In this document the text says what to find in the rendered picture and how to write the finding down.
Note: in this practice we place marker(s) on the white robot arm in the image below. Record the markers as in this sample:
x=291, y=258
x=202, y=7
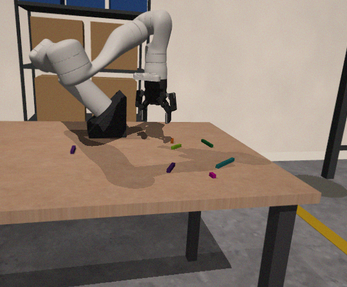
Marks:
x=74, y=68

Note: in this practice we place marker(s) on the turquoise rod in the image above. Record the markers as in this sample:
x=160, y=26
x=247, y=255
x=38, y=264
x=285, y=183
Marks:
x=219, y=165

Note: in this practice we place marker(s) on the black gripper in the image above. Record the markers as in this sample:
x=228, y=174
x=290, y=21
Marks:
x=156, y=97

